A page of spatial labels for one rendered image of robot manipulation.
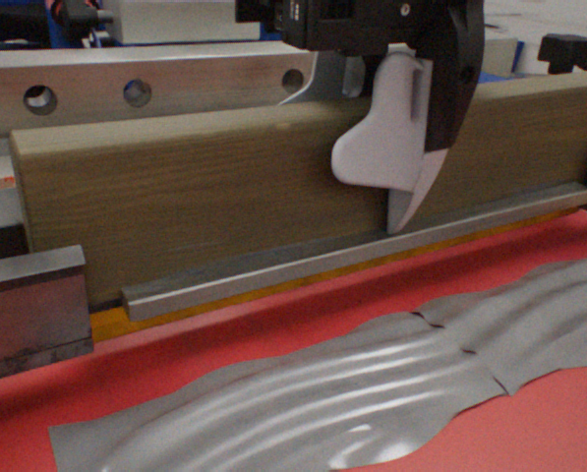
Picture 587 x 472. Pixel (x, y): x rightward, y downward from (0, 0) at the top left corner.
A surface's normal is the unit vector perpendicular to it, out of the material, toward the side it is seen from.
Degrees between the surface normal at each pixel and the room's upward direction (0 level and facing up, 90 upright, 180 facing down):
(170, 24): 90
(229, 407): 30
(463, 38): 76
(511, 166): 90
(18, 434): 0
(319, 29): 90
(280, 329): 0
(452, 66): 101
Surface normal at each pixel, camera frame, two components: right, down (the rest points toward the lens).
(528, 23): -0.87, 0.19
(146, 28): 0.50, 0.43
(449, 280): 0.05, -0.88
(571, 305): 0.33, -0.56
